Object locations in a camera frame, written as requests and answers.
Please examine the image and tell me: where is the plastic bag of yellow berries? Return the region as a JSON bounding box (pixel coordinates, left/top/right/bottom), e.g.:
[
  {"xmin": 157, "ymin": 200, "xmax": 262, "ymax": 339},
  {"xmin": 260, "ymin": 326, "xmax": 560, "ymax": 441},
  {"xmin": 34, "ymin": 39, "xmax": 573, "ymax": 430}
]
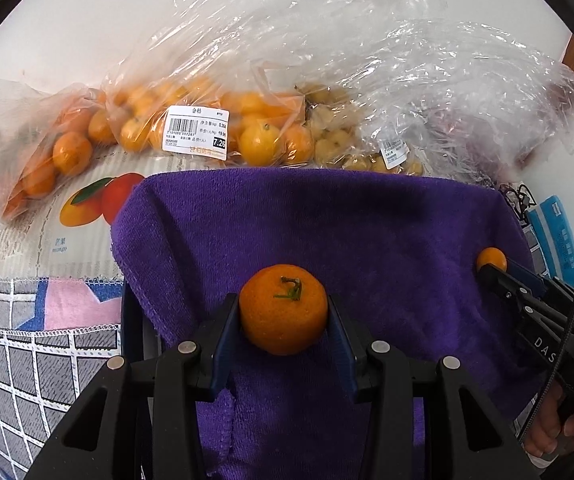
[{"xmin": 249, "ymin": 35, "xmax": 430, "ymax": 177}]

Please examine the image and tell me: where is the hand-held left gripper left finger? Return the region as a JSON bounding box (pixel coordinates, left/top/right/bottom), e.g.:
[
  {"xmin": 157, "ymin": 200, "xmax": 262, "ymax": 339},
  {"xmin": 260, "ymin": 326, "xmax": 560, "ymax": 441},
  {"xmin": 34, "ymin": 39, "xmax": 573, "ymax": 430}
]
[{"xmin": 26, "ymin": 294, "xmax": 240, "ymax": 480}]

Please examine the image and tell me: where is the purple terry towel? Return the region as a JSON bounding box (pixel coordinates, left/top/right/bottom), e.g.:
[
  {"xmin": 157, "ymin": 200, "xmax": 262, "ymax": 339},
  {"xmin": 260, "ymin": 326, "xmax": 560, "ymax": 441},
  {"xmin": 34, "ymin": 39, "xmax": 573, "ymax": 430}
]
[{"xmin": 111, "ymin": 170, "xmax": 548, "ymax": 480}]

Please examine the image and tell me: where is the plastic bag of mandarins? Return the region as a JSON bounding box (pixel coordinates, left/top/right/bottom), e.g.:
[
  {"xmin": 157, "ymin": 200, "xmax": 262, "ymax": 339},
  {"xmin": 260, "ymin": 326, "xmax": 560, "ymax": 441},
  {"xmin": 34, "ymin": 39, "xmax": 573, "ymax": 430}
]
[{"xmin": 0, "ymin": 82, "xmax": 118, "ymax": 223}]

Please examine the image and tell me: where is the small orange kumquat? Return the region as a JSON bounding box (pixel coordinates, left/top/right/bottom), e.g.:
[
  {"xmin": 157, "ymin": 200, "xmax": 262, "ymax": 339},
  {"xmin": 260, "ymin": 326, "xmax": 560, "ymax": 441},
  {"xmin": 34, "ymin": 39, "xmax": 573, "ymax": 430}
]
[{"xmin": 476, "ymin": 247, "xmax": 508, "ymax": 273}]

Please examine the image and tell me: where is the plastic bag of kumquats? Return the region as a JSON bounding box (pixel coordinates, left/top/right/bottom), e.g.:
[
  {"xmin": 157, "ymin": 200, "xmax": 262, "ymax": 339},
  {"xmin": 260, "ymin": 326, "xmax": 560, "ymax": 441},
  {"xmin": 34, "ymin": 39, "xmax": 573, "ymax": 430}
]
[{"xmin": 103, "ymin": 25, "xmax": 315, "ymax": 167}]

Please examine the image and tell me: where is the blue packet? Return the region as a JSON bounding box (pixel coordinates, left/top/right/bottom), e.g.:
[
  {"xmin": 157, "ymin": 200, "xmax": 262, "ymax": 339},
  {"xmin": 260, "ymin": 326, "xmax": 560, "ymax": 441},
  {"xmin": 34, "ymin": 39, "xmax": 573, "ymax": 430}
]
[{"xmin": 526, "ymin": 194, "xmax": 574, "ymax": 282}]

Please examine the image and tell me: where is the mandarin with green stem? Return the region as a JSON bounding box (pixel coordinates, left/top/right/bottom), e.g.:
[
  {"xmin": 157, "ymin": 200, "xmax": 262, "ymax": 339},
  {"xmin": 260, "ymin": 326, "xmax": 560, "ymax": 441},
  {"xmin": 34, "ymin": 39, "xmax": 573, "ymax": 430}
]
[{"xmin": 239, "ymin": 264, "xmax": 328, "ymax": 356}]

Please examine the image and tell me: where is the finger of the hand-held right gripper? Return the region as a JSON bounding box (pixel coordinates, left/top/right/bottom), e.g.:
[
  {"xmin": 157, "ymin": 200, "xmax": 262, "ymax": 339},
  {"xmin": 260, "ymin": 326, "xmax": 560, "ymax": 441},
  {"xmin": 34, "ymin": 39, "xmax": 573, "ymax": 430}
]
[
  {"xmin": 506, "ymin": 258, "xmax": 574, "ymax": 313},
  {"xmin": 476, "ymin": 263, "xmax": 538, "ymax": 333}
]

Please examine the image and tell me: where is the person's right hand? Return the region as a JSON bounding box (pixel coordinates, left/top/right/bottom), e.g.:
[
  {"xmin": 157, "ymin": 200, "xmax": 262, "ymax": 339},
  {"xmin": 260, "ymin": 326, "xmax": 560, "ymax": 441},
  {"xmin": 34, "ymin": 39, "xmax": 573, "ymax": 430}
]
[{"xmin": 523, "ymin": 382, "xmax": 574, "ymax": 457}]

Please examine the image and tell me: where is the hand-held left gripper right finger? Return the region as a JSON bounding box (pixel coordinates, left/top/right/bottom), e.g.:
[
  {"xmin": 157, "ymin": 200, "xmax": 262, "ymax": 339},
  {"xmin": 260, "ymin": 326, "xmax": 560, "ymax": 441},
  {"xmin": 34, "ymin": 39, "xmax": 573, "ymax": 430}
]
[{"xmin": 327, "ymin": 294, "xmax": 540, "ymax": 480}]

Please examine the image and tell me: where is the plastic bag of dark fruit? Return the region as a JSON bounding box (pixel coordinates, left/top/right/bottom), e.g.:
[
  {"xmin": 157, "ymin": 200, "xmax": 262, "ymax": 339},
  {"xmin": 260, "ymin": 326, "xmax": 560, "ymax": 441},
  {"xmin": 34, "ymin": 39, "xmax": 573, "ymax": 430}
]
[{"xmin": 407, "ymin": 20, "xmax": 574, "ymax": 183}]

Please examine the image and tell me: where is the black wire frame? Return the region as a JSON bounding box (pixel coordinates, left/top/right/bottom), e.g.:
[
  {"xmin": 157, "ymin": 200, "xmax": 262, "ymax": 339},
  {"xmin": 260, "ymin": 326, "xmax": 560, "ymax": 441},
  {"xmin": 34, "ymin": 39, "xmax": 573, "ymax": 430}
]
[{"xmin": 498, "ymin": 182, "xmax": 538, "ymax": 222}]

